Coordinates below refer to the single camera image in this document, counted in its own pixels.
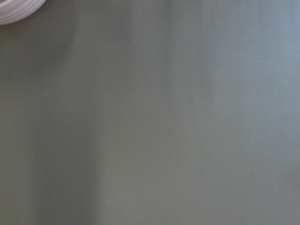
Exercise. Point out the pink ice bowl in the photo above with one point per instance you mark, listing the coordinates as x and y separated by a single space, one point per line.
12 11

